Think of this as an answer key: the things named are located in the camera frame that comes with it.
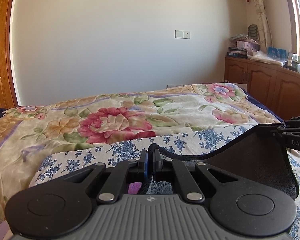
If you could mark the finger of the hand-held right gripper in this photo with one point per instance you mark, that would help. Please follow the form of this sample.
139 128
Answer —
277 133
270 127

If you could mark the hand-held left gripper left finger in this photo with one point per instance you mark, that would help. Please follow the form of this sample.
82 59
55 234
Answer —
145 165

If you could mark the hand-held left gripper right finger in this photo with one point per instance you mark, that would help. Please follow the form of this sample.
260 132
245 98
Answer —
155 165

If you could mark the dark grey towel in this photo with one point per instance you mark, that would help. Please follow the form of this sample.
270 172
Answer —
240 152

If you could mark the purple tag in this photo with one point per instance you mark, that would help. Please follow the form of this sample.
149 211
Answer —
134 188

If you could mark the white blue-flowered bed sheet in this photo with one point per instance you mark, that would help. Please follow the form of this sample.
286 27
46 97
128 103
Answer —
190 140

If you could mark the wooden cabinet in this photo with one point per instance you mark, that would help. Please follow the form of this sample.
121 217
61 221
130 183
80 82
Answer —
267 80

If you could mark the floral plush blanket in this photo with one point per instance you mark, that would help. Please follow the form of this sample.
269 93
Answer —
110 122

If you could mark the clear plastic bag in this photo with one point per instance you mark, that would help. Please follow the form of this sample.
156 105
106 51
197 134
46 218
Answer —
262 56

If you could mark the small items on windowsill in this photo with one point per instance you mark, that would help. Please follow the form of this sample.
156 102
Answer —
298 61

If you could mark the blue box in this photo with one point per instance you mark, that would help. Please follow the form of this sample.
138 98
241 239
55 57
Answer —
276 52

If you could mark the pile of boxes and books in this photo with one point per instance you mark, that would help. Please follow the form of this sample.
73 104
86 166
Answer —
242 46

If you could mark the dark hand fan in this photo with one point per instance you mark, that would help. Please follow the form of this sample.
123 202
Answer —
253 31

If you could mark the patterned cream curtain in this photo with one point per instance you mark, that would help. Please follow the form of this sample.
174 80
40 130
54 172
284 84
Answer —
261 12

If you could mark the wooden window frame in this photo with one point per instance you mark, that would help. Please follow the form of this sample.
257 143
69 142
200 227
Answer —
296 17

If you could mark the wall switch and socket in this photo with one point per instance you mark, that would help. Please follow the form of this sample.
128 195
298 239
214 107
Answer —
182 34

